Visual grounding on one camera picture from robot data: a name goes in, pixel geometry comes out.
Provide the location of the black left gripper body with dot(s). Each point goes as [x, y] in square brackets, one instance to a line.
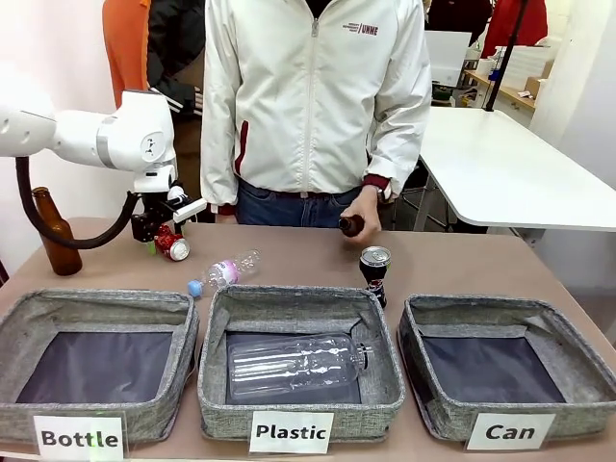
[148, 222]

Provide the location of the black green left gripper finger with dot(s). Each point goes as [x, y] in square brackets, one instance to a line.
[182, 234]
[151, 247]

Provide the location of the crushed red soda can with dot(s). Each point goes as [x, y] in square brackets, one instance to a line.
[174, 247]

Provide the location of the small brown glass bottle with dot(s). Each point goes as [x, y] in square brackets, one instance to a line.
[350, 226]

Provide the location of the person's left forearm white sleeve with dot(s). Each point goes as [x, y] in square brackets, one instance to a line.
[402, 120]

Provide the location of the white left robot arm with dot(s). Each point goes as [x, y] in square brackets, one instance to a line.
[120, 139]

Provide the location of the person's right forearm white sleeve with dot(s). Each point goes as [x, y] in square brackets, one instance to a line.
[217, 144]

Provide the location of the grey fabric basket bottle label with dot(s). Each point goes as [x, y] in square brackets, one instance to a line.
[96, 366]

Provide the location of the grey fabric basket plastic label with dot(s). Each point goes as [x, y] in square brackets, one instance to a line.
[298, 308]

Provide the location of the black pepsi can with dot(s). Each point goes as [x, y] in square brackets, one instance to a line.
[374, 276]

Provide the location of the grey fabric basket can label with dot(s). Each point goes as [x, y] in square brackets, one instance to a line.
[500, 366]

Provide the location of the white can label card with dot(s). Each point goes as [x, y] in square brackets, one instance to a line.
[510, 431]

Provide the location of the person's left hand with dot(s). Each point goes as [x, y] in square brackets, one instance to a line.
[371, 214]

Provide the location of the small pink-label plastic bottle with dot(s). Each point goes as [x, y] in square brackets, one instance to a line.
[230, 271]

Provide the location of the tall brown glass bottle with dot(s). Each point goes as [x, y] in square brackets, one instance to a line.
[61, 250]

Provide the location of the blue jeans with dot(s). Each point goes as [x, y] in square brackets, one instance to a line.
[293, 209]

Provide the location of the person in black jacket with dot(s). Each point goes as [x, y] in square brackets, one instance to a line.
[175, 53]

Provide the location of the large clear plastic bottle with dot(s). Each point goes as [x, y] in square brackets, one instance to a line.
[298, 366]

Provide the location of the person in orange top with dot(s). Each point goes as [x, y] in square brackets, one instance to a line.
[126, 43]

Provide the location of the person torso white jacket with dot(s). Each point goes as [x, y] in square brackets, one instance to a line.
[308, 96]

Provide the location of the white bottle label card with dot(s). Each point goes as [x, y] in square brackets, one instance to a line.
[79, 438]

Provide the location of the white plastic label card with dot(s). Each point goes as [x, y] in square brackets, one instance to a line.
[291, 431]

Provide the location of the white monitor back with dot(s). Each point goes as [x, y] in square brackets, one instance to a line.
[447, 55]

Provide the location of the white background table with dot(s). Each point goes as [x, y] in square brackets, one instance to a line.
[505, 168]

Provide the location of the wooden shelf desk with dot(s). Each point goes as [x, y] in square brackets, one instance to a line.
[500, 91]

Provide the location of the black tripod pole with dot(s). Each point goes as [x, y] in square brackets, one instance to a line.
[505, 53]

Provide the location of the stack of white boxes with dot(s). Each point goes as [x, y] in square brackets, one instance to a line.
[527, 62]

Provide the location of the person in red top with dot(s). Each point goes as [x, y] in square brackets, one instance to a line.
[517, 24]

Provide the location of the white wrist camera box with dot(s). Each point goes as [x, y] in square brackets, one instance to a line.
[188, 209]

